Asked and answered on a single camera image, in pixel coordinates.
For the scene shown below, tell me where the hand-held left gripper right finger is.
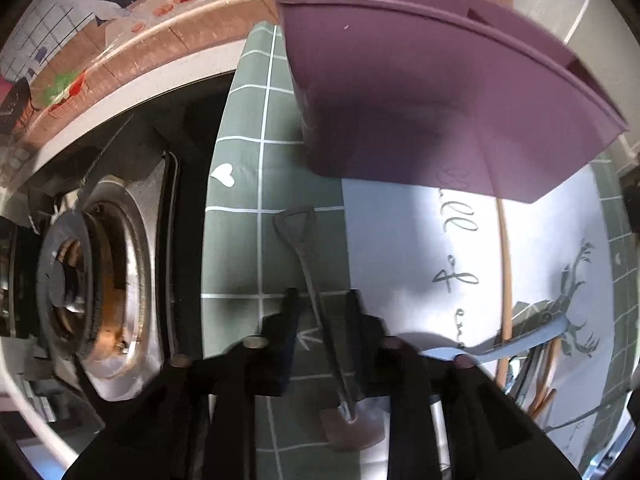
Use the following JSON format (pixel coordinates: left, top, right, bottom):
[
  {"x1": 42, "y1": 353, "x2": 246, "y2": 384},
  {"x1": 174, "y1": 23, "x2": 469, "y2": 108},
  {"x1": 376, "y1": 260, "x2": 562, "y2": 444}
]
[{"x1": 346, "y1": 289, "x2": 568, "y2": 480}]

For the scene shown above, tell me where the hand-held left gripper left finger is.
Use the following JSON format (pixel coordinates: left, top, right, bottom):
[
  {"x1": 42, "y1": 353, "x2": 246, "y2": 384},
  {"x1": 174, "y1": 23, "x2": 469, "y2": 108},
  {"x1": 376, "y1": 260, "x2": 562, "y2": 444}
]
[{"x1": 65, "y1": 287, "x2": 303, "y2": 480}]

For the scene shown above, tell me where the shovel-shaped metal spoon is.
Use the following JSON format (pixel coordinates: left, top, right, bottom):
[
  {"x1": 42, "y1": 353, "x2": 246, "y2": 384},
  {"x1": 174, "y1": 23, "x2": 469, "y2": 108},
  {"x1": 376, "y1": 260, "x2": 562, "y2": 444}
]
[{"x1": 272, "y1": 205, "x2": 386, "y2": 453}]

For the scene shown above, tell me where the purple utensil organizer box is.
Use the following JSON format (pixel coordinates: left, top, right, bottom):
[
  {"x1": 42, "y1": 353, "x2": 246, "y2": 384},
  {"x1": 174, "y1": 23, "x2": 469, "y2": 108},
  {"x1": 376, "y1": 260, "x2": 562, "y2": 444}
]
[{"x1": 270, "y1": 0, "x2": 631, "y2": 206}]

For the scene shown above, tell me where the green checked table mat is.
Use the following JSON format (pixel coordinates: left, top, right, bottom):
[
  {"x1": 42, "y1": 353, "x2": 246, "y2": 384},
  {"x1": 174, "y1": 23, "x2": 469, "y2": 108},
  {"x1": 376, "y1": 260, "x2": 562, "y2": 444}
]
[{"x1": 200, "y1": 20, "x2": 640, "y2": 480}]

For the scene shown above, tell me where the wooden chopstick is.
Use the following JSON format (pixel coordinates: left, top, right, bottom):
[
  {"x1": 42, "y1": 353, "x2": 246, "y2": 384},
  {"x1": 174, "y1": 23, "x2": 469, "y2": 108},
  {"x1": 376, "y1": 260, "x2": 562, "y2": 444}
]
[{"x1": 492, "y1": 197, "x2": 513, "y2": 386}]

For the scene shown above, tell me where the blue spatula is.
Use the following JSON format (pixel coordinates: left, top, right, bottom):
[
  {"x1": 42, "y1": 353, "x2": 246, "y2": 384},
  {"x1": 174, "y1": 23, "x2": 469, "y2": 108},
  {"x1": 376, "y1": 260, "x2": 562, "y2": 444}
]
[{"x1": 425, "y1": 312, "x2": 573, "y2": 363}]

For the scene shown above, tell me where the silver metal utensil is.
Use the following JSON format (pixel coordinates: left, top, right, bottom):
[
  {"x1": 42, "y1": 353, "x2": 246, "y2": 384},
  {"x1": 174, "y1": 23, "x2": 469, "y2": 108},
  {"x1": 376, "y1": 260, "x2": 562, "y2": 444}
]
[{"x1": 495, "y1": 345, "x2": 538, "y2": 406}]

